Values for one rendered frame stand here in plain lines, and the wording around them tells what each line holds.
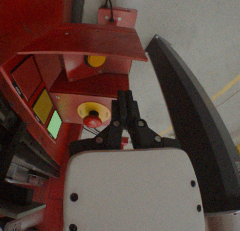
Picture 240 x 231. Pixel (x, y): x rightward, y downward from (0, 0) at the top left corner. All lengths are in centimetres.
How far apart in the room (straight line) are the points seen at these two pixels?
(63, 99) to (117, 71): 13
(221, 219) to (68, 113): 46
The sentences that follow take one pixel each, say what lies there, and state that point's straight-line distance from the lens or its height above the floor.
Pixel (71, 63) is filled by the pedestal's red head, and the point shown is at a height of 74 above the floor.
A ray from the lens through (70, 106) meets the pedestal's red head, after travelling 25.
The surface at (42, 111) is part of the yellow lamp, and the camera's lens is 22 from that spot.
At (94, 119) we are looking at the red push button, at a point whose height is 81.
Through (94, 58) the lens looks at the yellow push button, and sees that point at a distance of 22.
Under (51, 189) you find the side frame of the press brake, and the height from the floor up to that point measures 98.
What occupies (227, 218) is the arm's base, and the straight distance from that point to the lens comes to 41.
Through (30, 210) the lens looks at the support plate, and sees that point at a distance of 33.
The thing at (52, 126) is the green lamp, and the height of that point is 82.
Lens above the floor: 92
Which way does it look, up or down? 39 degrees down
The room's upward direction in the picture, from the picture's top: 179 degrees counter-clockwise
